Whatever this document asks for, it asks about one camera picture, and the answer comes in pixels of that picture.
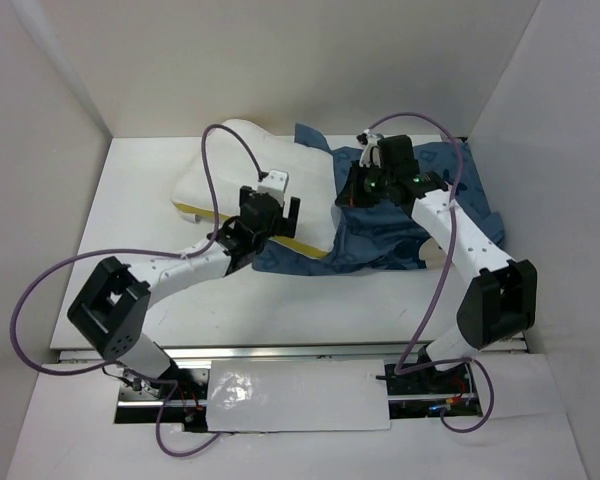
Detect white pillow with yellow edge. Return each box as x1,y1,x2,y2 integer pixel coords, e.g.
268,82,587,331
171,119,339,259

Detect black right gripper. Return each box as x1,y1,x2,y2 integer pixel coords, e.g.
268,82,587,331
335,160,394,208

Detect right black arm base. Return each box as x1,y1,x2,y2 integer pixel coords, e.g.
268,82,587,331
376,363,473,397

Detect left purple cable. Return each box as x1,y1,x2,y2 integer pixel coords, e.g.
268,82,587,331
9,123,269,459

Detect blue cartoon print pillowcase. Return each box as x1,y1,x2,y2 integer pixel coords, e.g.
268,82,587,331
252,124,505,276

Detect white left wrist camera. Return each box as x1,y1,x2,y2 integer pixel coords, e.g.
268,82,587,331
256,170,289,207

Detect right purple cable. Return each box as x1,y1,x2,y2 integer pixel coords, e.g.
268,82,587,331
360,111,496,434

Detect purple cable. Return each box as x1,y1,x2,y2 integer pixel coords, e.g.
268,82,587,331
9,123,269,459
360,111,496,434

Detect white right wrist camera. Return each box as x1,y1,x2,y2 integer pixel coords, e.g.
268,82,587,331
356,129,384,168

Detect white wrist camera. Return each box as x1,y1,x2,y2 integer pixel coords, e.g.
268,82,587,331
356,129,384,168
256,170,289,207

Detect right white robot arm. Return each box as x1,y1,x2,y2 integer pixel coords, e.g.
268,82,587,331
336,131,537,392

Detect aluminium frame rail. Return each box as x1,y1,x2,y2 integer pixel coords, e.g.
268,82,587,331
57,137,531,364

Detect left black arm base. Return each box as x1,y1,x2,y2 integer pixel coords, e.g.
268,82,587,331
101,365,211,410

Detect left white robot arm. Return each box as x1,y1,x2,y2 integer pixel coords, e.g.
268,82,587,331
68,186,301,399

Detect white cover plate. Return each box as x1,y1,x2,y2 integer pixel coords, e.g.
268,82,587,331
206,359,391,433

